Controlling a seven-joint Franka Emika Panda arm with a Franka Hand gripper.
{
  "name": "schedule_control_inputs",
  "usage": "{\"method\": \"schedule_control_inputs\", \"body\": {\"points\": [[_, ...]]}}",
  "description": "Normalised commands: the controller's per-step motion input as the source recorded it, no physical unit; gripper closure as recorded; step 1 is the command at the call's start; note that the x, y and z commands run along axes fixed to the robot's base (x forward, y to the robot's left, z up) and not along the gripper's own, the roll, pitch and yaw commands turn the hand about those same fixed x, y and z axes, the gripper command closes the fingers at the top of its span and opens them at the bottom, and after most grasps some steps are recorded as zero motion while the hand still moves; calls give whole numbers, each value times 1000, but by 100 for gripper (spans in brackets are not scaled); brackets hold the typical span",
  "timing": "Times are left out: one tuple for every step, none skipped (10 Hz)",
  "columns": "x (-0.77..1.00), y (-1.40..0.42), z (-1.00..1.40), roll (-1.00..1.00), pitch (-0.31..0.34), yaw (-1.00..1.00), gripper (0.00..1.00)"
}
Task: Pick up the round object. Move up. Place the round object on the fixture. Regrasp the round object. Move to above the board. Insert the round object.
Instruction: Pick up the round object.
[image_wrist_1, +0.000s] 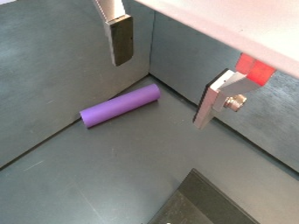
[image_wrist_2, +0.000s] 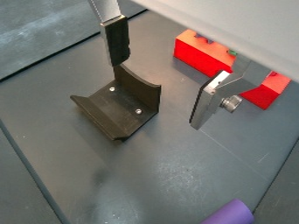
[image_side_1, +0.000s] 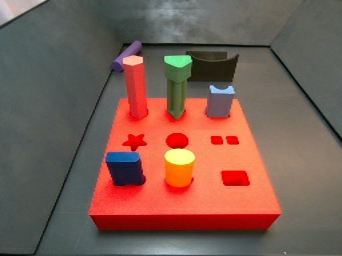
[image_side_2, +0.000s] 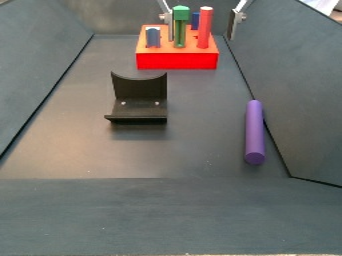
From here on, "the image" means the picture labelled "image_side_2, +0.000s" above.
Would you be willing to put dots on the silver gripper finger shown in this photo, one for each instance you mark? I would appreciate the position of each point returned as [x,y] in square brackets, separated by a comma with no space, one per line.
[166,16]
[237,16]

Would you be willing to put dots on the purple round cylinder peg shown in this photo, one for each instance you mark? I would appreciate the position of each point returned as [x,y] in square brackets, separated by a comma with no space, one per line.
[254,149]

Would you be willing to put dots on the red peg board base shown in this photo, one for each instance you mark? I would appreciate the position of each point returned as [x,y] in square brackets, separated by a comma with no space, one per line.
[167,57]

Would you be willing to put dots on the green triangular tall peg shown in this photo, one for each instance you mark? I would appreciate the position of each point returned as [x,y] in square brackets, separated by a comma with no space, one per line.
[180,14]

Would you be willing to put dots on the light blue notched peg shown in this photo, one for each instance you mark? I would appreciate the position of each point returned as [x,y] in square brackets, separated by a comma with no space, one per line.
[152,37]

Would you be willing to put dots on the dark blue arch peg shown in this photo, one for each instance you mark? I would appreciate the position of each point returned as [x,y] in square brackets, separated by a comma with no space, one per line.
[195,21]

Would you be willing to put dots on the salmon hexagonal tall peg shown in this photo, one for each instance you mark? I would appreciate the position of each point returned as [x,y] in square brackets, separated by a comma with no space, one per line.
[205,26]

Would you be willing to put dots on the black curved cradle stand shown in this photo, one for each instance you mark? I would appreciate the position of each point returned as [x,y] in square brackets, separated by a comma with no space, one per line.
[140,99]

